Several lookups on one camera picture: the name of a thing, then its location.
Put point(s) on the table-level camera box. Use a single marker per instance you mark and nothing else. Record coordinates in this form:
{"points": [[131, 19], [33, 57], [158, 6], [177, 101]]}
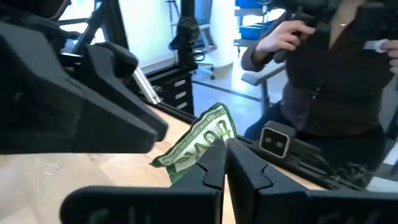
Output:
{"points": [[275, 142]]}

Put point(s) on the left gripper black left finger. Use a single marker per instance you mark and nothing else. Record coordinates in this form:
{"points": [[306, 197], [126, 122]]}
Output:
{"points": [[174, 202]]}

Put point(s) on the black drawer cabinet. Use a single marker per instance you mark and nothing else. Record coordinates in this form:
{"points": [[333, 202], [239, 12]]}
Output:
{"points": [[177, 90]]}

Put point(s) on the person's hand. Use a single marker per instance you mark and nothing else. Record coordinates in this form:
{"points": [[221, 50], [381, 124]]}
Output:
{"points": [[280, 39], [392, 53]]}

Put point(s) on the grey office chair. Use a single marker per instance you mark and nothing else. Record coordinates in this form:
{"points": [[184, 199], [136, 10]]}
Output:
{"points": [[259, 77]]}

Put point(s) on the person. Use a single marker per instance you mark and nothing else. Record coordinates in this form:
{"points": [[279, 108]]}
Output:
{"points": [[335, 93]]}

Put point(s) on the white office chair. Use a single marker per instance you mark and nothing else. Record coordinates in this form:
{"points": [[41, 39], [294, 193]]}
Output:
{"points": [[205, 46]]}

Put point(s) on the green white sweetener packet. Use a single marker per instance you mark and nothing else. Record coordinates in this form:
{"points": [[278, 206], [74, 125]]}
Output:
{"points": [[199, 137]]}

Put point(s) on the blue storage bin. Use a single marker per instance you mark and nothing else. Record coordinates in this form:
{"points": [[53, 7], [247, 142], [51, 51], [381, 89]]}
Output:
{"points": [[252, 31]]}

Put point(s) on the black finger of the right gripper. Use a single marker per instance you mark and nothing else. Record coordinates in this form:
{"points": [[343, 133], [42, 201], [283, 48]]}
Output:
{"points": [[46, 118], [105, 68]]}

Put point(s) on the silver aluminium bar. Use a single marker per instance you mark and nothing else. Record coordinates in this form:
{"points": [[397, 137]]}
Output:
{"points": [[146, 85]]}

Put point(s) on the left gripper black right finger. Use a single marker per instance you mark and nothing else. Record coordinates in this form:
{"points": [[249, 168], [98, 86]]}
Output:
{"points": [[267, 199]]}

